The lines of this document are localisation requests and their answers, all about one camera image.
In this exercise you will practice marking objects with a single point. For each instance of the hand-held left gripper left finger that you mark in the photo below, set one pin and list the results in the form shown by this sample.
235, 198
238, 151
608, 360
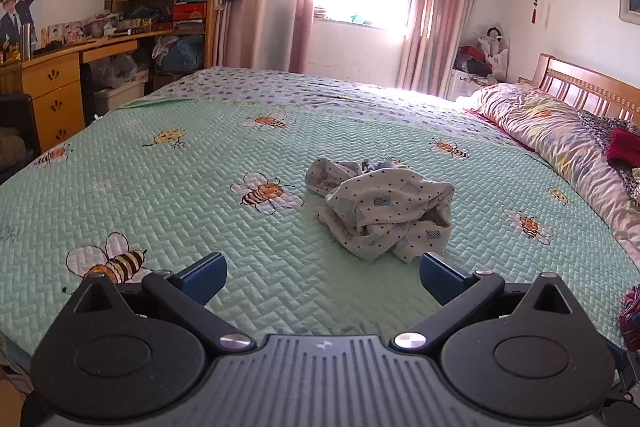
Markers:
205, 274

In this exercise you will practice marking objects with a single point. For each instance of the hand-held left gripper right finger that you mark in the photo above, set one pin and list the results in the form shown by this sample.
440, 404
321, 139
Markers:
440, 277

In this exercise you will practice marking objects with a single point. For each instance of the white printed pants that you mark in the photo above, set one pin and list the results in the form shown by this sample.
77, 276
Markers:
390, 217

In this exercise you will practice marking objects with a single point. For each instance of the green bee quilted bedspread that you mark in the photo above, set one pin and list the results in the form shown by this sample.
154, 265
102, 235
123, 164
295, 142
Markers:
175, 187

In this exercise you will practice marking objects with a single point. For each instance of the pink floral duvet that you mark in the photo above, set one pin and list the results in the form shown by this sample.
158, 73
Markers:
550, 127

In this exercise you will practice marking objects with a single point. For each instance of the white nightstand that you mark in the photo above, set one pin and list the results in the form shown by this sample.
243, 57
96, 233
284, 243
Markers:
460, 84

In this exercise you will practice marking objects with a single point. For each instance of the white storage bin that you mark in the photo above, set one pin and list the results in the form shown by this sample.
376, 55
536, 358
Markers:
117, 97

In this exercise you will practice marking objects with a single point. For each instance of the dark bag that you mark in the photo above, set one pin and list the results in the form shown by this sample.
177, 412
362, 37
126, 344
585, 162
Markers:
472, 67

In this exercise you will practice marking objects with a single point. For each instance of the dark floral cloth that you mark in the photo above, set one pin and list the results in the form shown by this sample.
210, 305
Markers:
600, 124

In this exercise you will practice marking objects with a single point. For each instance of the blue bag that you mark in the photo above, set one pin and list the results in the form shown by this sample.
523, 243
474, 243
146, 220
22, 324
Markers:
182, 52

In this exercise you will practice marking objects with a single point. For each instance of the dark red garment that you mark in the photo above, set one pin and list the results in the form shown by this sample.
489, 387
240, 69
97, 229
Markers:
625, 147

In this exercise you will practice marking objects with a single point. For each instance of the brown cushion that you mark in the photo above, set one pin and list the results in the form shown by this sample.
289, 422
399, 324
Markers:
10, 152

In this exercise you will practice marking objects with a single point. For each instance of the white plastic bag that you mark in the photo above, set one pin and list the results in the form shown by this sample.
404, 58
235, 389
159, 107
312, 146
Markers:
495, 52

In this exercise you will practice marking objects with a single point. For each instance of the wooden headboard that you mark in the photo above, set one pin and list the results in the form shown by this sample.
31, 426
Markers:
575, 82

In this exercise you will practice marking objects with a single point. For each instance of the black chair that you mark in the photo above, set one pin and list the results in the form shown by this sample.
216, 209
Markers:
20, 112

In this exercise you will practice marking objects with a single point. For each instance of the wooden desk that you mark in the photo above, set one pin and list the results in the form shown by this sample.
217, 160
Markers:
50, 77

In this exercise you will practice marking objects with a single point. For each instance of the red cardboard box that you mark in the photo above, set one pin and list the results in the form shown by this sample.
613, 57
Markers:
189, 13

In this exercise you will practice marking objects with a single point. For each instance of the steel thermos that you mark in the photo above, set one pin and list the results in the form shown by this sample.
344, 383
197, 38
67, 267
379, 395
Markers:
25, 42

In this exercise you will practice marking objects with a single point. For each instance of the child pilot poster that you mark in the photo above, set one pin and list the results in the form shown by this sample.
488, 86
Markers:
12, 17

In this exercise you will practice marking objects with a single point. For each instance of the desk photo frame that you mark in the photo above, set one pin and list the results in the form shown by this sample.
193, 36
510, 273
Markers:
51, 37
74, 33

